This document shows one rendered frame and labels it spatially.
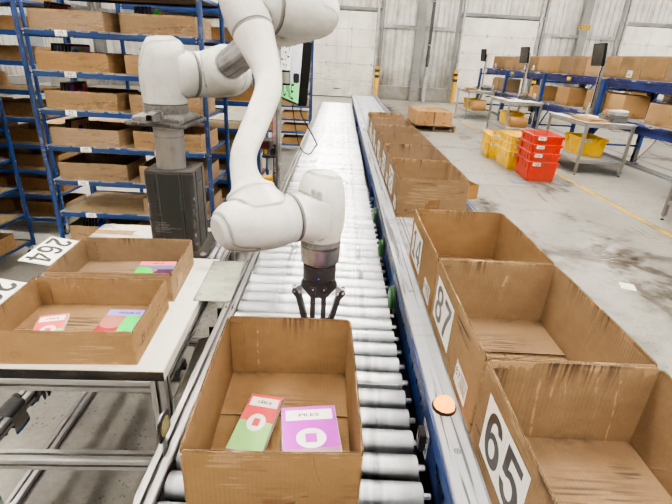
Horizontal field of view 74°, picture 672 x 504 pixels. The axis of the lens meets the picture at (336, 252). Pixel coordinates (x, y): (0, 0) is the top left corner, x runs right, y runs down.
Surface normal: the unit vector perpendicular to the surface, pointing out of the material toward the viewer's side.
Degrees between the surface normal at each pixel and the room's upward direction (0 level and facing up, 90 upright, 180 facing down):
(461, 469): 0
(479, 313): 89
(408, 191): 90
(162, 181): 90
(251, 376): 0
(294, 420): 0
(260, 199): 39
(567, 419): 89
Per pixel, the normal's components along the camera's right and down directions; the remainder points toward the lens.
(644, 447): -1.00, -0.05
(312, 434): 0.05, -0.91
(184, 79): 0.63, 0.39
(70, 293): 0.06, 0.40
